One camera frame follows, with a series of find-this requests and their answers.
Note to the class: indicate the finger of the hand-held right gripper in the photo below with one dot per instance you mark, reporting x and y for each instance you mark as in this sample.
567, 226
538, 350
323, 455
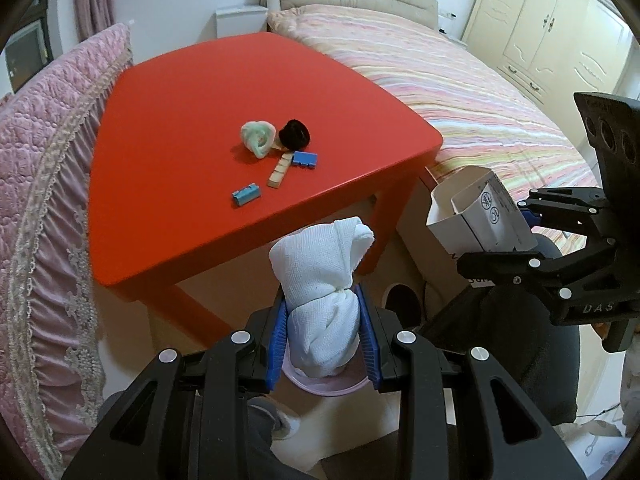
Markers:
505, 266
560, 202

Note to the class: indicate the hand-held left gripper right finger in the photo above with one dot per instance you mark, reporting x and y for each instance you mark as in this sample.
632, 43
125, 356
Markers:
369, 345

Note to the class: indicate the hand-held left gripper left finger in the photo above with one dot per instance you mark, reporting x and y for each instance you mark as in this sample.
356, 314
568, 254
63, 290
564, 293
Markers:
279, 345

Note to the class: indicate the white paper box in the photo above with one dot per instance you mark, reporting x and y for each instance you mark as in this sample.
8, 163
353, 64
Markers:
480, 210

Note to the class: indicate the white cloth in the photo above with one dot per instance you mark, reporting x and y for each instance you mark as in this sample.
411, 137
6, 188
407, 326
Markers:
320, 285

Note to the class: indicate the pink bowl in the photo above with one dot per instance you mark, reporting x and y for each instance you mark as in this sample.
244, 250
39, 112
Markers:
325, 385

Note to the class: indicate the cream wardrobe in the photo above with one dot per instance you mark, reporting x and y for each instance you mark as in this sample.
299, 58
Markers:
550, 25

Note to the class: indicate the small blue block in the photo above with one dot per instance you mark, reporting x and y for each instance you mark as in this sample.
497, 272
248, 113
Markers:
245, 195

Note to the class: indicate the bed with striped cover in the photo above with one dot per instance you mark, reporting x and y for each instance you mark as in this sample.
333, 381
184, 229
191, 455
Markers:
450, 90

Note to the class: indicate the wooden toothed strip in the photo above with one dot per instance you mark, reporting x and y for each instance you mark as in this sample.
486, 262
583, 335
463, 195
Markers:
279, 172

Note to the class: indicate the blue toothed block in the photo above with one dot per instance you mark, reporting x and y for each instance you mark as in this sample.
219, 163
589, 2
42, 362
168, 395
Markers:
305, 160

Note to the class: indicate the red table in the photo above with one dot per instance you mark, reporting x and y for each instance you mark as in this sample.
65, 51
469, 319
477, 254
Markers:
200, 160

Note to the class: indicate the pale green crumpled cloth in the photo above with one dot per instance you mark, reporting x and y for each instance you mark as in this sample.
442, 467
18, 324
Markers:
258, 137

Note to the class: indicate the black sock ball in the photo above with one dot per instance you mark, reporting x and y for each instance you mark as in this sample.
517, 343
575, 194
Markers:
294, 135

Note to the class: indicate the pink quilted cover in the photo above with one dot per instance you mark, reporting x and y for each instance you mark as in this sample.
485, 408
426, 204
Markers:
45, 185

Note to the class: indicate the white nightstand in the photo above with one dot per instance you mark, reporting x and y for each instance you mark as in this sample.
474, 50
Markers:
240, 21

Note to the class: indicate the wall socket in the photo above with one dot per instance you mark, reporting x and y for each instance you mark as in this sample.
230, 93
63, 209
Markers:
447, 14

